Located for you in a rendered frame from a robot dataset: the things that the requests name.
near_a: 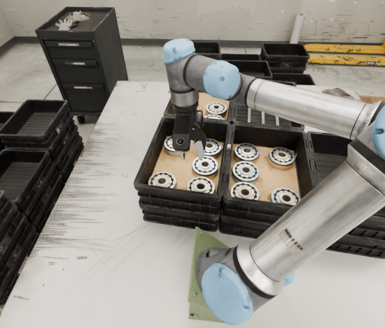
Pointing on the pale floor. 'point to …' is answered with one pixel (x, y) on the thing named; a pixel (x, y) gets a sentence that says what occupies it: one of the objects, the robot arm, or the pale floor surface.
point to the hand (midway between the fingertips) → (192, 158)
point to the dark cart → (84, 58)
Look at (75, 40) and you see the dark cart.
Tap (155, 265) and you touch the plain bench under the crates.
